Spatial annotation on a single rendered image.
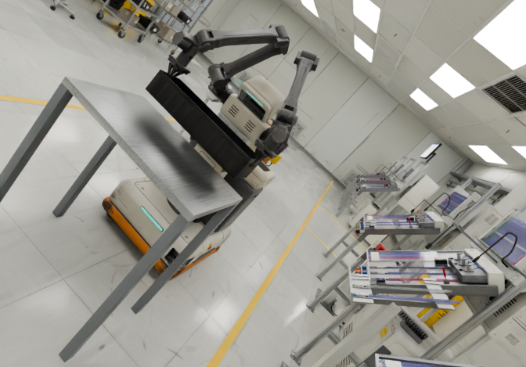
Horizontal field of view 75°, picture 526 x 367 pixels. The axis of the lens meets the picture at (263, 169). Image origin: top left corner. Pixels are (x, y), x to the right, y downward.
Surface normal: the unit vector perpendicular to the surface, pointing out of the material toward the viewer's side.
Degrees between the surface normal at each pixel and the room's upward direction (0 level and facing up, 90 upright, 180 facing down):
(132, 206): 90
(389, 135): 90
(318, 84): 90
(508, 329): 90
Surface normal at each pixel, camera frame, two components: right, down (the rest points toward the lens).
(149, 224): -0.29, 0.04
